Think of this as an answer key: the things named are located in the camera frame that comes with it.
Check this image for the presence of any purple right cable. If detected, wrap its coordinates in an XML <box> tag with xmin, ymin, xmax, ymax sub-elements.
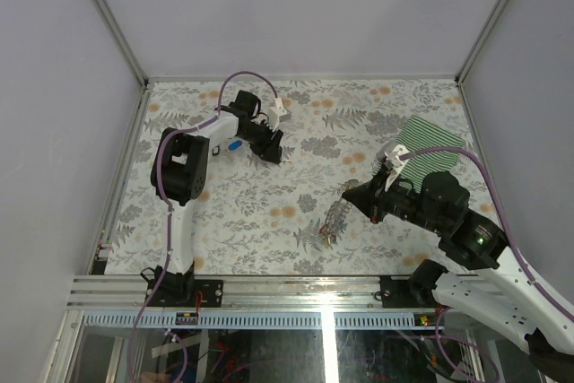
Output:
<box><xmin>398</xmin><ymin>146</ymin><xmax>574</xmax><ymax>317</ymax></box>

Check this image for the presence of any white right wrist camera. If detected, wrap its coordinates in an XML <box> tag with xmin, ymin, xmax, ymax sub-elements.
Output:
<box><xmin>376</xmin><ymin>141</ymin><xmax>409</xmax><ymax>192</ymax></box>

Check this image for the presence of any floral table mat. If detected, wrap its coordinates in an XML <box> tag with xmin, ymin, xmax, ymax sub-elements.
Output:
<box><xmin>105</xmin><ymin>78</ymin><xmax>474</xmax><ymax>275</ymax></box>

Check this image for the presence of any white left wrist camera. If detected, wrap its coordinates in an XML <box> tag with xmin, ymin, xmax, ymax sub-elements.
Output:
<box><xmin>266</xmin><ymin>98</ymin><xmax>291</xmax><ymax>131</ymax></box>

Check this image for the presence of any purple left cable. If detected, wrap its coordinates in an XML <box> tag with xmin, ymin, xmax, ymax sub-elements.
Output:
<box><xmin>127</xmin><ymin>70</ymin><xmax>282</xmax><ymax>383</ymax></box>

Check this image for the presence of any aluminium front rail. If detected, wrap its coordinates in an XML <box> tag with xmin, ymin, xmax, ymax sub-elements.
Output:
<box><xmin>66</xmin><ymin>275</ymin><xmax>437</xmax><ymax>329</ymax></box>

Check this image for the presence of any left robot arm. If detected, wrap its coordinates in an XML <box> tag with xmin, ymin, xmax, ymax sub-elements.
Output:
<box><xmin>141</xmin><ymin>91</ymin><xmax>287</xmax><ymax>309</ymax></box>

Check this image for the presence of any green striped cloth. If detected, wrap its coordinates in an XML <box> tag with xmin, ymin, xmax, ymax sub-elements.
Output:
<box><xmin>394</xmin><ymin>115</ymin><xmax>465</xmax><ymax>194</ymax></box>

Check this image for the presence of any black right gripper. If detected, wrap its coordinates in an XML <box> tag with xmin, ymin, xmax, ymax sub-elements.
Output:
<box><xmin>341</xmin><ymin>165</ymin><xmax>446</xmax><ymax>234</ymax></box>

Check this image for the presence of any blue key tag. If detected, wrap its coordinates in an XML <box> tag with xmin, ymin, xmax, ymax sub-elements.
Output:
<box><xmin>228</xmin><ymin>141</ymin><xmax>242</xmax><ymax>151</ymax></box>

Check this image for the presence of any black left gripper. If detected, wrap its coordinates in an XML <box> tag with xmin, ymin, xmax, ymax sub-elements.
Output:
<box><xmin>236</xmin><ymin>119</ymin><xmax>281</xmax><ymax>162</ymax></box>

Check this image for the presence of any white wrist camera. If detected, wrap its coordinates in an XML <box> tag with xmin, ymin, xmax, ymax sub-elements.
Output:
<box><xmin>376</xmin><ymin>141</ymin><xmax>409</xmax><ymax>192</ymax></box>
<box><xmin>266</xmin><ymin>98</ymin><xmax>291</xmax><ymax>131</ymax></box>

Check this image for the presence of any purple cable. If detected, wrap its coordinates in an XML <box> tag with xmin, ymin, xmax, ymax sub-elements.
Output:
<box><xmin>398</xmin><ymin>146</ymin><xmax>574</xmax><ymax>317</ymax></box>
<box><xmin>127</xmin><ymin>70</ymin><xmax>282</xmax><ymax>383</ymax></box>

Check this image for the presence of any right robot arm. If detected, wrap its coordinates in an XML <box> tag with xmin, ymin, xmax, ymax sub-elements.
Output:
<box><xmin>342</xmin><ymin>171</ymin><xmax>573</xmax><ymax>382</ymax></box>

